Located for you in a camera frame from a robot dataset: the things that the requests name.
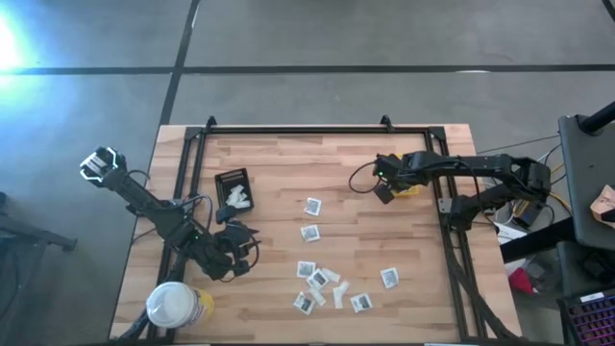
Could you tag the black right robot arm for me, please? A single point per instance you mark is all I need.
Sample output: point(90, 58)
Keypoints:
point(485, 163)

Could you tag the brown paper bag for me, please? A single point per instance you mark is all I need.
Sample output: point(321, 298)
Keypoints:
point(603, 204)

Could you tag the dark grey side table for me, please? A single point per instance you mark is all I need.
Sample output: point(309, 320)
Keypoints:
point(591, 163)

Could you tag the black pole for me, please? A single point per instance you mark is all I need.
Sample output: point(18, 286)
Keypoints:
point(598, 120)

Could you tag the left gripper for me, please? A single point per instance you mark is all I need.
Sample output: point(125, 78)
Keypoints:
point(230, 254)

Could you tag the black metal table frame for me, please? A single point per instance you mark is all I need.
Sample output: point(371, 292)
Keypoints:
point(312, 130)

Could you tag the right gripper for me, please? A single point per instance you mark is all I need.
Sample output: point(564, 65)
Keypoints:
point(408, 168)

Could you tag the yellow plastic basket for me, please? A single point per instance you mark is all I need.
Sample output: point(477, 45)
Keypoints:
point(408, 192)

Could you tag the yellow canister with white lid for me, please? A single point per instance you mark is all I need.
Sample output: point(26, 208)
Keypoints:
point(173, 305)

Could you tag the backlit black keyboard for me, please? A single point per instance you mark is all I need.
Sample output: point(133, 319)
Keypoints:
point(593, 319)

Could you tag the red object on floor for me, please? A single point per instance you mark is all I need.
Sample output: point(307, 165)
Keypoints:
point(521, 283)

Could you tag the white bandage strip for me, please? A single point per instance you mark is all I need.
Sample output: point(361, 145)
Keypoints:
point(233, 198)
point(317, 297)
point(331, 275)
point(237, 188)
point(243, 204)
point(338, 298)

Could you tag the black side table leg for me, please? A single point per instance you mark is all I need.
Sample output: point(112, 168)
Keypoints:
point(533, 245)

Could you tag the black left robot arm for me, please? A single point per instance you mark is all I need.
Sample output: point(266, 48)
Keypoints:
point(144, 202)

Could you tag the white printed wipe packet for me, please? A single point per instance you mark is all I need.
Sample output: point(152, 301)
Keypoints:
point(317, 279)
point(306, 269)
point(310, 233)
point(303, 303)
point(312, 206)
point(361, 303)
point(389, 278)

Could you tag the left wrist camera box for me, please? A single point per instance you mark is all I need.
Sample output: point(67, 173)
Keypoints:
point(226, 214)

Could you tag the black floor stand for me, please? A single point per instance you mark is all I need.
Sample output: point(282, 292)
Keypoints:
point(43, 239)

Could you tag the black plastic basket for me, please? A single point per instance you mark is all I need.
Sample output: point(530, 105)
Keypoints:
point(222, 192)

